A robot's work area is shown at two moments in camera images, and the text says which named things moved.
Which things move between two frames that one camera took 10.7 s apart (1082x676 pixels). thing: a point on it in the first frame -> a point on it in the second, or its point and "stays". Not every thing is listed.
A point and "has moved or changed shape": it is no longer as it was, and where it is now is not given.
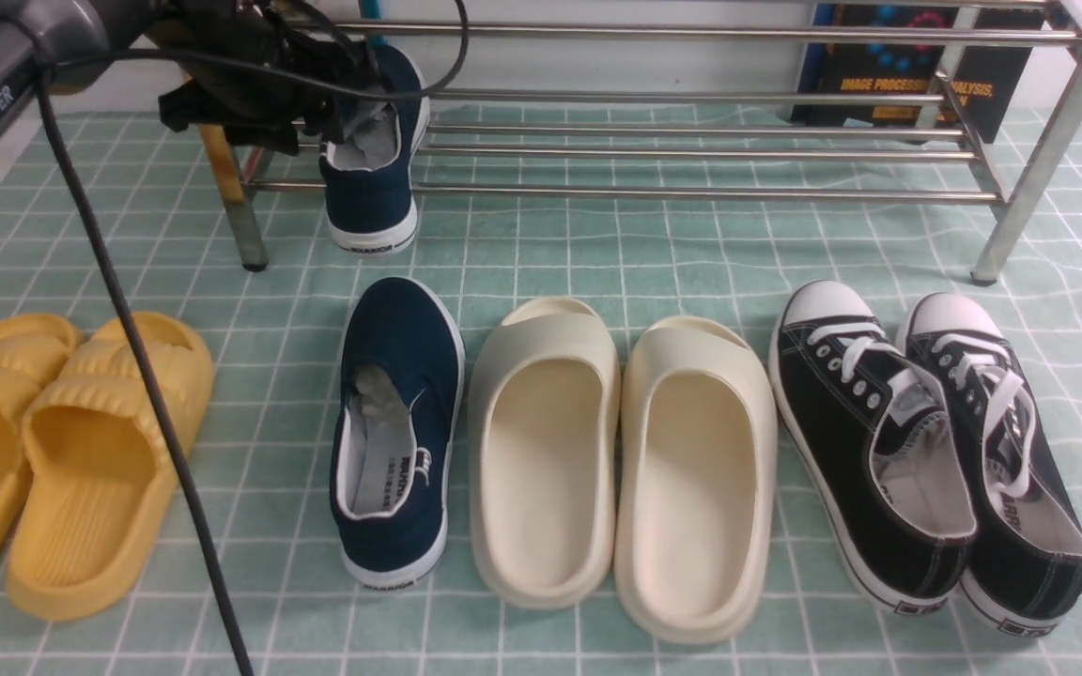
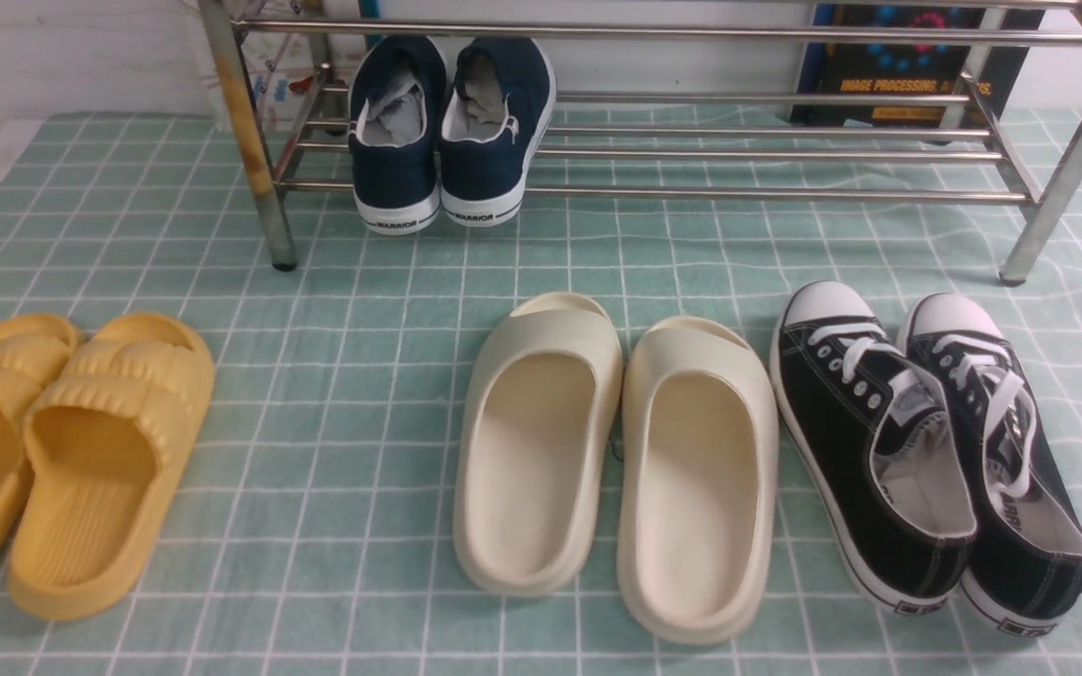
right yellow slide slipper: [100, 461] stays
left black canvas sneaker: [881, 442] stays
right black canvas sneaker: [1031, 555] stays
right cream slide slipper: [696, 480] stays
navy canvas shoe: [372, 176] has moved or changed shape
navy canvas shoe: [396, 417] -> [501, 99]
